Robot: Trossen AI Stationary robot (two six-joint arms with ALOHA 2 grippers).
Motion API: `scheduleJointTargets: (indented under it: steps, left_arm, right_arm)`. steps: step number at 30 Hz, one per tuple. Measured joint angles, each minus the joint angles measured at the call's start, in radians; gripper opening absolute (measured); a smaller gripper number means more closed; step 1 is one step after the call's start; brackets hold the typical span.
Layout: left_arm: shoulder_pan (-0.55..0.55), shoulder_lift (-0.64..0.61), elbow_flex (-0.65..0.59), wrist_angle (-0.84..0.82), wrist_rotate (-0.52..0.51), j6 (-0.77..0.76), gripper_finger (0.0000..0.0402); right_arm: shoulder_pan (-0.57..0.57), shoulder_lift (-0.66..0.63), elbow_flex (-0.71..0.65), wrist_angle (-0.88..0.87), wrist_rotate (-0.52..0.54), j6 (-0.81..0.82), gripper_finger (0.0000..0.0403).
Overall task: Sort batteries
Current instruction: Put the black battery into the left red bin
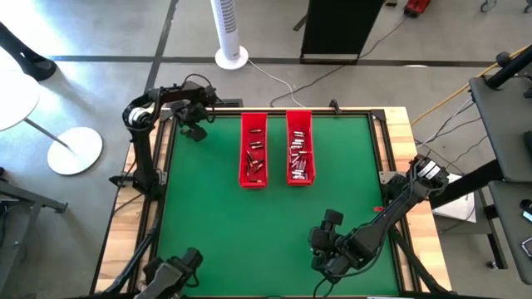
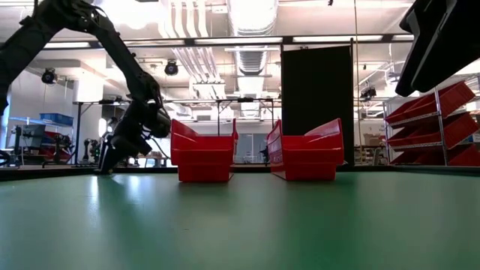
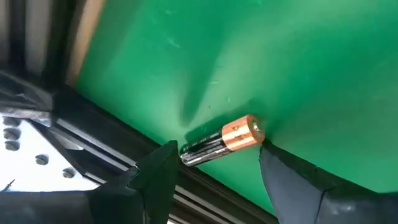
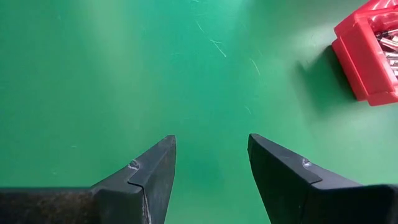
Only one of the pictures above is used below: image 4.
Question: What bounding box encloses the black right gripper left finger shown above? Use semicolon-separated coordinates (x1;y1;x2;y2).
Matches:
0;134;177;224

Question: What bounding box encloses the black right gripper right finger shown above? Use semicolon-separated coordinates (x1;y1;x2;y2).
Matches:
247;133;398;224

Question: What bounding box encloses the long red plastic bin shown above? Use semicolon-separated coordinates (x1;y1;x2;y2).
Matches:
331;0;398;107

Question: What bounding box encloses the green table mat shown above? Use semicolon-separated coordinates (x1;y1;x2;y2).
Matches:
0;0;398;224

